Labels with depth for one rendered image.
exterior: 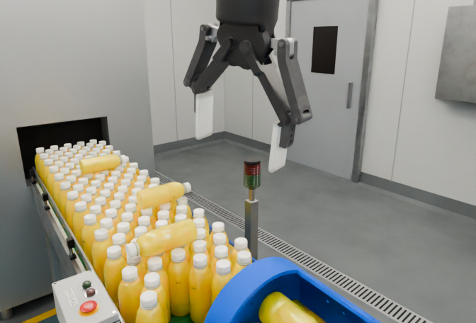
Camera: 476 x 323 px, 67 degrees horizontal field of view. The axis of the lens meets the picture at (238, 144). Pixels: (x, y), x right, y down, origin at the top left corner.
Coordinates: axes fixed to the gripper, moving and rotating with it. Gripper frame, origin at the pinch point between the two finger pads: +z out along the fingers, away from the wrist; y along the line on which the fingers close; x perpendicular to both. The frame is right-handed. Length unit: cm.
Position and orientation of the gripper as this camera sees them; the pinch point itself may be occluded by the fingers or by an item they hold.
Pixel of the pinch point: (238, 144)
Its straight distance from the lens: 50.8
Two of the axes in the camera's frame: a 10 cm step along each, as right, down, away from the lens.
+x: 6.5, -2.9, 7.0
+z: -0.6, 9.0, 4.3
